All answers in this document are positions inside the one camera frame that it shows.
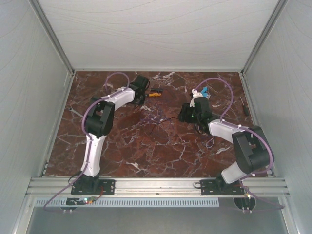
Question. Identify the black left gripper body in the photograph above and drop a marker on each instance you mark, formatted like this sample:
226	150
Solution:
140	102

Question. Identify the small black screwdriver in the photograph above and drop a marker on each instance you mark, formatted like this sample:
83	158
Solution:
245	109

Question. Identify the yellow handled screwdriver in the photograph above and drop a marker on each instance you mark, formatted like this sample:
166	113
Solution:
153	95

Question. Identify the grey slotted cable duct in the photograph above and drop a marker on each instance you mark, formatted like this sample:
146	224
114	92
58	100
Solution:
125	202

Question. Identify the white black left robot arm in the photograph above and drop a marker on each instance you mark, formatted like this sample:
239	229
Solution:
98	120

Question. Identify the silver wrench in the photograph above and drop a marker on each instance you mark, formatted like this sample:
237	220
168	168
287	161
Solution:
75	112

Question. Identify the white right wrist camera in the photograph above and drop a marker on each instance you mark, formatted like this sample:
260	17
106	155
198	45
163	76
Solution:
195	94

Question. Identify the black zip tie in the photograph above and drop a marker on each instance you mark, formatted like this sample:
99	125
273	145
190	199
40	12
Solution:
168	119

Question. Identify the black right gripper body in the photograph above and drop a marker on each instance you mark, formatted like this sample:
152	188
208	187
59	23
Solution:
188	115

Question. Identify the black left mount plate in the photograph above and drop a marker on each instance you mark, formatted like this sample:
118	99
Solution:
94	187

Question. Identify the black right mount plate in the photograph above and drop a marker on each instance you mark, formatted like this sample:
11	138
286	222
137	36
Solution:
213	187

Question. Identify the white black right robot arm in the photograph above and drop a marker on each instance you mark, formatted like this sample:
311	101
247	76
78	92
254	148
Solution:
252	151

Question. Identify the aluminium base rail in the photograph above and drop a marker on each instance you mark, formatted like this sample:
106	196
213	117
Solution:
160	187

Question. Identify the blue plastic connector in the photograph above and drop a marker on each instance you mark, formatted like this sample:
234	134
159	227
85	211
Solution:
205	92

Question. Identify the black mount plate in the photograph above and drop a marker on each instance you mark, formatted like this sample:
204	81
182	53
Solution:
94	187
213	187

